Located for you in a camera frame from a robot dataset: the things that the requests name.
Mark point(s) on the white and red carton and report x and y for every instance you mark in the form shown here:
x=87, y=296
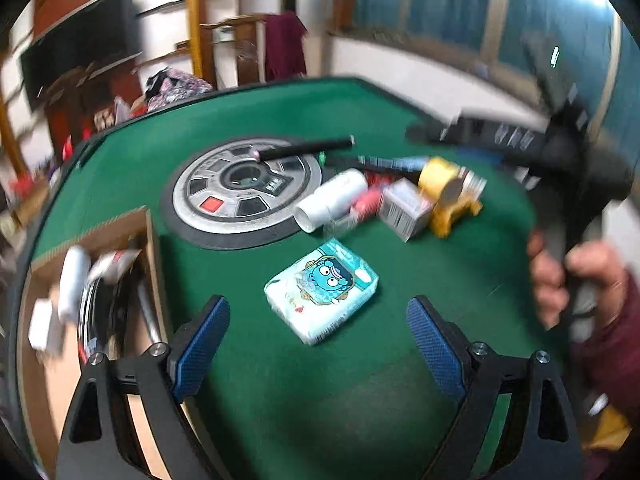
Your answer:
x=405, y=210

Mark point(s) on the person's right hand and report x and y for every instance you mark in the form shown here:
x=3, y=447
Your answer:
x=547, y=280

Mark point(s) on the wooden shelf unit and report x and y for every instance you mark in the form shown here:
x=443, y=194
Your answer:
x=165, y=10

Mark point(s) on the person's right forearm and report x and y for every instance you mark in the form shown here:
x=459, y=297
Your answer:
x=612, y=360

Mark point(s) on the small red item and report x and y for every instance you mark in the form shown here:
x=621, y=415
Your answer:
x=366, y=202

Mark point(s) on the maroon cloth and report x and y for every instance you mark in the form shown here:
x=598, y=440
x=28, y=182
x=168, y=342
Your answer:
x=285, y=45

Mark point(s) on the black television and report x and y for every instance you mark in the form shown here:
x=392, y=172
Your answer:
x=80, y=45

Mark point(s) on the grey metal rod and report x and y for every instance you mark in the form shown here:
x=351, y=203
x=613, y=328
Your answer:
x=150, y=315

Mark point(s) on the cardboard box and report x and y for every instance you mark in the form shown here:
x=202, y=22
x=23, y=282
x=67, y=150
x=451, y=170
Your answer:
x=145, y=250

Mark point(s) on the yellow cloth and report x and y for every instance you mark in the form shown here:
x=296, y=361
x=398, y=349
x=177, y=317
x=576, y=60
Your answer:
x=610, y=425

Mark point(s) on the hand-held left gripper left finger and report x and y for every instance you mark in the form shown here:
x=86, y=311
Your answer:
x=200, y=355

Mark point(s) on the black pen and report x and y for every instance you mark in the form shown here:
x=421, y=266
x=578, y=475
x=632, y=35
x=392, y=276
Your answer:
x=305, y=147

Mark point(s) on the carved wooden chair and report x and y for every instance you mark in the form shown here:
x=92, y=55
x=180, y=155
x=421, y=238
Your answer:
x=245, y=45

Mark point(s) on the floral cloth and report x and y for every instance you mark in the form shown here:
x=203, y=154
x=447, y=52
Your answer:
x=175, y=87

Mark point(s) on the blue and white tube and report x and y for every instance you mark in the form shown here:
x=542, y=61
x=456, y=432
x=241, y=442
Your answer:
x=395, y=162

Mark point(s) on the small white box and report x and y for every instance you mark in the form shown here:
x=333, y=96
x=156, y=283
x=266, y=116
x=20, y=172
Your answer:
x=42, y=322

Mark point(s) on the cartoon print tissue packet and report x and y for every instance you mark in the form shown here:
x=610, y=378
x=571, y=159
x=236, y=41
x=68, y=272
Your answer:
x=322, y=290

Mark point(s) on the white pill bottle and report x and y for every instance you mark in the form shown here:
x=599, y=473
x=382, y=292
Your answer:
x=330, y=200

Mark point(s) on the wooden frame window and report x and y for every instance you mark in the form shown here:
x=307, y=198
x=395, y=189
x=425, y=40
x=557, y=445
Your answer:
x=440, y=5

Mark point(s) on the round table control panel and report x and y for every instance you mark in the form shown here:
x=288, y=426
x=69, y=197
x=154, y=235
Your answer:
x=220, y=205

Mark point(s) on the white and red packet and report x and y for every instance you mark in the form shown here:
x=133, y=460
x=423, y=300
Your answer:
x=112, y=262

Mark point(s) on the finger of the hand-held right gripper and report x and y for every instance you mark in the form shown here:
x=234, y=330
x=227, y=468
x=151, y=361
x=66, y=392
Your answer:
x=475, y=132
x=505, y=160

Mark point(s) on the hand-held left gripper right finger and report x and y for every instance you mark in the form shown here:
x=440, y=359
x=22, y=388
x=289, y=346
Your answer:
x=435, y=350

